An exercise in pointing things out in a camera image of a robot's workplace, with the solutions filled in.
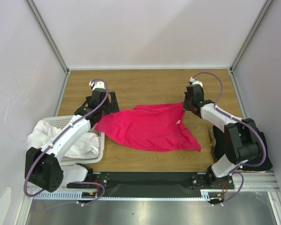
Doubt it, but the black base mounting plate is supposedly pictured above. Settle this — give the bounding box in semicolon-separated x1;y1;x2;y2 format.
89;171;235;199

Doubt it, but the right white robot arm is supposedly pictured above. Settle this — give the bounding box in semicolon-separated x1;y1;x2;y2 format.
184;82;266;189

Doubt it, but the white crumpled t shirt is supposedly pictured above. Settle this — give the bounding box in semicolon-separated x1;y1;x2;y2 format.
27;120;100;159

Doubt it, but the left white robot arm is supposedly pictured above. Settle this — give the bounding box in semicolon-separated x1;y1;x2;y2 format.
23;88;119;197

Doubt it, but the black folded t shirt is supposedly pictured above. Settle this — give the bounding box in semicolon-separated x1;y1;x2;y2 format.
211;126;273;172

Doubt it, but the aluminium frame rail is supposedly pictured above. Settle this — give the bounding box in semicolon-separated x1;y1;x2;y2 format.
33;172;279;204

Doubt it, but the pink t shirt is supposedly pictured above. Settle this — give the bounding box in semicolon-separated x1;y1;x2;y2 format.
96;102;201;152

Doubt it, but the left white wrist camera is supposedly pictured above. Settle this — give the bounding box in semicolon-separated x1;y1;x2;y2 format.
89;80;106;91

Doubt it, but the white laundry basket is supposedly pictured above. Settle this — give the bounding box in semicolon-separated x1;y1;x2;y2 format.
29;115;105;168

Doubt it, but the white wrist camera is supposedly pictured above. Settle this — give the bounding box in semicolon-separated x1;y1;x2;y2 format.
189;77;203;87
89;80;106;91

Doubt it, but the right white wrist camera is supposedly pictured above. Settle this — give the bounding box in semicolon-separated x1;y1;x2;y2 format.
189;77;203;87

